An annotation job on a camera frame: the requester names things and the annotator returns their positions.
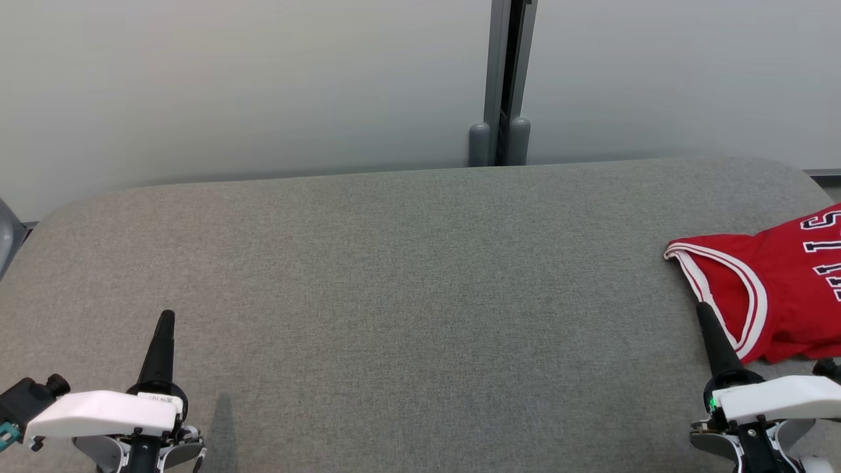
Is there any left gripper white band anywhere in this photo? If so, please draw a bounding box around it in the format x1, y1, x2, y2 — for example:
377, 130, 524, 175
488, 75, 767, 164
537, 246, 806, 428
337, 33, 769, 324
25, 310, 191, 442

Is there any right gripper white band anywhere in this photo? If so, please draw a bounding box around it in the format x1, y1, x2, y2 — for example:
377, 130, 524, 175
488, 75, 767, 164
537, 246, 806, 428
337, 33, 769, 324
695, 302, 841, 426

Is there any red and white jersey shirt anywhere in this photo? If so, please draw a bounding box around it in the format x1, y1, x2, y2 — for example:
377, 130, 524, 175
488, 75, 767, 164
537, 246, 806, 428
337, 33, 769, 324
664, 204, 841, 364

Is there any grey metal frame piece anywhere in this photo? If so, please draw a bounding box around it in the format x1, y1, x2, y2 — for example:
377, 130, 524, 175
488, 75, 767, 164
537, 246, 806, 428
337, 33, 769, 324
0, 197, 27, 280

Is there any grey partition post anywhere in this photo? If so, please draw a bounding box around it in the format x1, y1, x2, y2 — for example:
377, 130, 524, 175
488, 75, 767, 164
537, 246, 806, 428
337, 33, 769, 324
483, 0, 538, 166

